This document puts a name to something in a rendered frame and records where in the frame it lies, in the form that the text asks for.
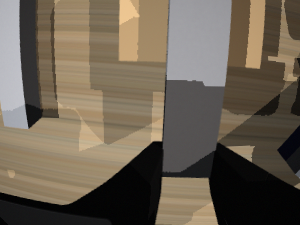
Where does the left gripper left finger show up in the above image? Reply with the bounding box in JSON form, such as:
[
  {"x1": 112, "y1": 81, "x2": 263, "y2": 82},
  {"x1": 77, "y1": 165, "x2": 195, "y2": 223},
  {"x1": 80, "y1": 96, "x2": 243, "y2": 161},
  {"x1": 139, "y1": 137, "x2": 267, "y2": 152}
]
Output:
[{"x1": 0, "y1": 141, "x2": 164, "y2": 225}]

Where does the grey square stick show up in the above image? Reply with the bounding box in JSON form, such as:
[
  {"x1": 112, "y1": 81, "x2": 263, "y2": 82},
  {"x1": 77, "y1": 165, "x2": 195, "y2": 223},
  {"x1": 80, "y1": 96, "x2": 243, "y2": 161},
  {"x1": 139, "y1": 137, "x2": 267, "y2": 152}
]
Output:
[{"x1": 162, "y1": 0, "x2": 232, "y2": 178}]

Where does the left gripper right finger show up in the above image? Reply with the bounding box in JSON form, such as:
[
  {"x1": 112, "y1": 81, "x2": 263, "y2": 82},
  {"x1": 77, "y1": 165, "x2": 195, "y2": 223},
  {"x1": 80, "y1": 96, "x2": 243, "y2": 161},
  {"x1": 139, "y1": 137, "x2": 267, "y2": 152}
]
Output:
[{"x1": 209, "y1": 143, "x2": 300, "y2": 225}]

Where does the white and navy blue block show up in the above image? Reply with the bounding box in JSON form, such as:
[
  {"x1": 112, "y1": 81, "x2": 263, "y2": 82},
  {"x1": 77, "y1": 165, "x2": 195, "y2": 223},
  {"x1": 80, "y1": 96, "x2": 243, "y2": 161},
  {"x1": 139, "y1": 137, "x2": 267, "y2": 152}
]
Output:
[{"x1": 277, "y1": 125, "x2": 300, "y2": 178}]

